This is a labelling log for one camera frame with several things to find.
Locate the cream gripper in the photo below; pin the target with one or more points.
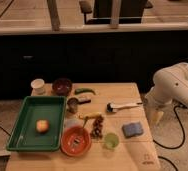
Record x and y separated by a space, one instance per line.
154 113

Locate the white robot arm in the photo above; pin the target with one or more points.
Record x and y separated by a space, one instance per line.
170 83

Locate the green plastic cup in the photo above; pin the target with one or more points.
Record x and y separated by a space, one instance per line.
111 140

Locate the white paper cup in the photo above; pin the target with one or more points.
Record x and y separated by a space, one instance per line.
38 85

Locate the blue sponge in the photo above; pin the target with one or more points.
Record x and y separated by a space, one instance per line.
132 129

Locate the purple grape bunch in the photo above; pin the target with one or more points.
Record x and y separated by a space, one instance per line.
97 128

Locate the green chili pepper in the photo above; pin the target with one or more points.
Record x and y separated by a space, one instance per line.
84 90

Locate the orange plastic bowl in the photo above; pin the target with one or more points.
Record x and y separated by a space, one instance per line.
75 141

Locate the dark red bowl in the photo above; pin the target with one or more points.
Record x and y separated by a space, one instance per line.
62 87

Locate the yellow apple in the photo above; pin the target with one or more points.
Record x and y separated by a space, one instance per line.
42 126

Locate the green plastic tray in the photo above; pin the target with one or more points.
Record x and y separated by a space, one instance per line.
25 138

